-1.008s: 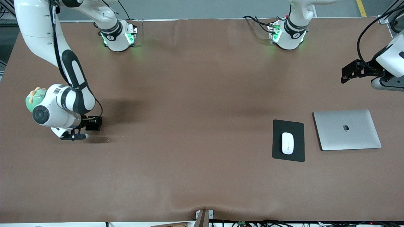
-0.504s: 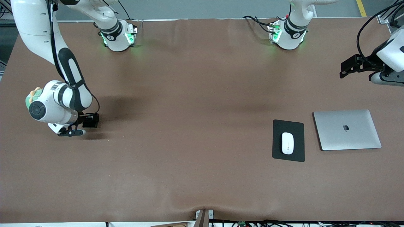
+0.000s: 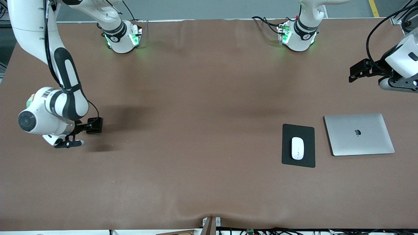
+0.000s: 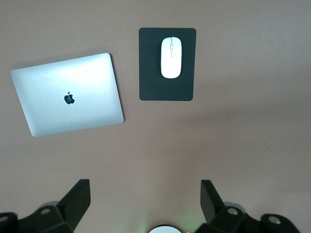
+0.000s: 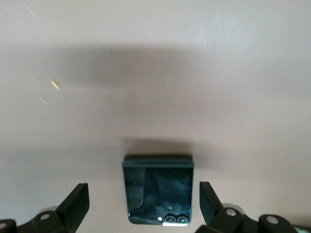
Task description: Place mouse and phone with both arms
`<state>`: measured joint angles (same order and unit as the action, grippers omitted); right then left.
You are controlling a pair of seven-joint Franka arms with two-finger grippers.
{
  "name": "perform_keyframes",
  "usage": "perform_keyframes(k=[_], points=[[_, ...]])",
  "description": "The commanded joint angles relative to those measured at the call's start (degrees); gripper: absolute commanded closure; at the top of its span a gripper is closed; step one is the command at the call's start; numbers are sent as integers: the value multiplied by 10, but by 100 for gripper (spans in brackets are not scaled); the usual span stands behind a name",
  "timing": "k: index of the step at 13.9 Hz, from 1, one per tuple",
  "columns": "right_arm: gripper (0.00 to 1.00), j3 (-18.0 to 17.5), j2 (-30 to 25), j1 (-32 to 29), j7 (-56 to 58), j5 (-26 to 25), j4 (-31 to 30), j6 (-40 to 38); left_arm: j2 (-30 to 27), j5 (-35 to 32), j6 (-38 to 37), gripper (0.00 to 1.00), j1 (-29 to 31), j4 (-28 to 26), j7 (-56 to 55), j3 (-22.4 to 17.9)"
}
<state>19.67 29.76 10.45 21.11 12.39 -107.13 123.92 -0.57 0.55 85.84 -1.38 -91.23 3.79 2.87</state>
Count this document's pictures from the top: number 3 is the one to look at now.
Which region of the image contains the black flip phone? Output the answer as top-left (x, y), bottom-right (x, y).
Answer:
top-left (87, 118), bottom-right (103, 134)

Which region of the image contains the white computer mouse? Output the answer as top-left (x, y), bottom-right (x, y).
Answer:
top-left (291, 136), bottom-right (305, 161)

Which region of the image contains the black mouse pad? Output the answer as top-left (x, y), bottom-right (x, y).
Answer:
top-left (281, 123), bottom-right (316, 168)

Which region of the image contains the silver closed laptop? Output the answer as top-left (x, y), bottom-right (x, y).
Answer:
top-left (324, 113), bottom-right (395, 156)

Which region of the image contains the brown table cover sheet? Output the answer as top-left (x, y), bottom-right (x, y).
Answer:
top-left (0, 18), bottom-right (418, 231)

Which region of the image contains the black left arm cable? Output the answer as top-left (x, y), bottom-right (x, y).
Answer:
top-left (365, 3), bottom-right (418, 74)

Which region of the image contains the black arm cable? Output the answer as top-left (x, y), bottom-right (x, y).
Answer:
top-left (43, 0), bottom-right (100, 119)
top-left (365, 3), bottom-right (418, 74)

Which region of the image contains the aluminium frame profile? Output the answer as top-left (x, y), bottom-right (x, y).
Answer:
top-left (390, 0), bottom-right (418, 26)

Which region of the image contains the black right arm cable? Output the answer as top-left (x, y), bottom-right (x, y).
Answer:
top-left (43, 0), bottom-right (100, 119)

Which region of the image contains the black base power cable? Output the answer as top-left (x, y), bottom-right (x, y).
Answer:
top-left (251, 16), bottom-right (283, 35)

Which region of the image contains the thin black base cable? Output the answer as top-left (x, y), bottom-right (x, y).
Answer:
top-left (121, 0), bottom-right (136, 21)

